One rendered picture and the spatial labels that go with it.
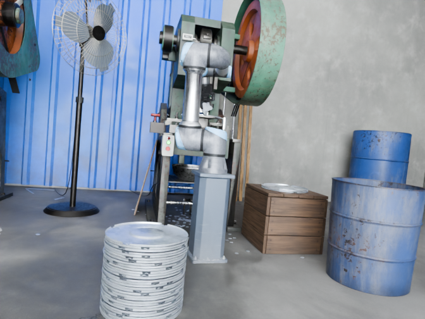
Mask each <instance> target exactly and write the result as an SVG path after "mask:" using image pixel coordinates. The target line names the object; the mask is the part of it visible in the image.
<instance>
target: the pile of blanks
mask: <svg viewBox="0 0 425 319"><path fill-rule="evenodd" d="M187 243H188V238H187V240H185V241H184V242H182V243H179V244H176V245H172V246H165V247H136V246H127V244H125V245H124V244H119V243H117V242H114V241H111V240H109V239H108V238H107V237H106V236H105V238H104V247H103V253H104V256H103V264H102V277H101V294H100V297H101V299H100V312H101V314H102V316H103V317H104V318H105V319H175V318H176V317H177V316H178V315H179V314H180V312H181V310H182V304H183V288H184V278H185V269H186V260H187V248H188V244H187Z"/></svg>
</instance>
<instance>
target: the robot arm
mask: <svg viewBox="0 0 425 319"><path fill-rule="evenodd" d="M230 63H231V56H230V54H229V52H228V51H227V50H226V49H224V48H223V47H221V46H219V45H217V44H205V43H197V42H186V43H184V45H183V47H182V52H181V56H180V65H181V66H182V67H183V71H184V72H185V91H184V100H183V118H182V121H181V122H180V123H179V127H177V128H176V130H175V139H176V146H177V148H178V149H183V150H189V151H203V152H204V154H203V158H202V161H201V163H200V165H199V172H202V173H211V174H227V171H228V169H227V166H226V161H225V155H226V142H227V133H226V131H224V130H220V129H217V128H211V127H206V128H205V129H201V124H200V123H199V113H200V108H201V110H202V112H203V114H204V115H205V116H206V115H207V112H208V111H209V110H212V108H213V107H212V106H210V105H209V102H210V101H214V100H215V93H214V92H212V86H213V84H210V77H221V78H230V77H231V68H232V67H231V66H229V65H230ZM203 102H204V103H203Z"/></svg>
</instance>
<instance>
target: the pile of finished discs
mask: <svg viewBox="0 0 425 319"><path fill-rule="evenodd" d="M261 187H262V188H264V189H268V190H272V191H278V192H289V193H307V192H308V189H306V188H304V187H299V186H295V185H293V186H289V185H286V184H262V185H261Z"/></svg>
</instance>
